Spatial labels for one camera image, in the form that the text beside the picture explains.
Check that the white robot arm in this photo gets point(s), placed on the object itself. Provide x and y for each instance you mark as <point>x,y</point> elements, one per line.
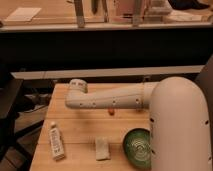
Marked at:
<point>180,126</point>

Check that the orange carrot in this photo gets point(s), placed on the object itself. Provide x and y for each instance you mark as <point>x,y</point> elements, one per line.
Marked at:
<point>111,112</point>

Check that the green glass bowl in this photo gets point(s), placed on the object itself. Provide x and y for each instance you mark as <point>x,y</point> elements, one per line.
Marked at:
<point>136,146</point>

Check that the white tube with label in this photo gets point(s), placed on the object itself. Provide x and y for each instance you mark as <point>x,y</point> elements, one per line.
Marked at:
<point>56,142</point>

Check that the white paper sheet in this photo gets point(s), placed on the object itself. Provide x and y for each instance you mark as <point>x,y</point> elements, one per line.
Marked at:
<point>22,14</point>

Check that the wooden post left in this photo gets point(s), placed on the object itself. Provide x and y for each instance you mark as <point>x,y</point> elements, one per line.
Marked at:
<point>79,13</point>

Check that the wooden post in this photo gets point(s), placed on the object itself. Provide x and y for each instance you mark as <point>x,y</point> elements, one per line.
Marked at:
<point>136,13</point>
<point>79,13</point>

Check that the wooden post right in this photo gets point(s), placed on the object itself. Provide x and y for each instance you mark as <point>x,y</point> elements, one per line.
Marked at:
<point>136,13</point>

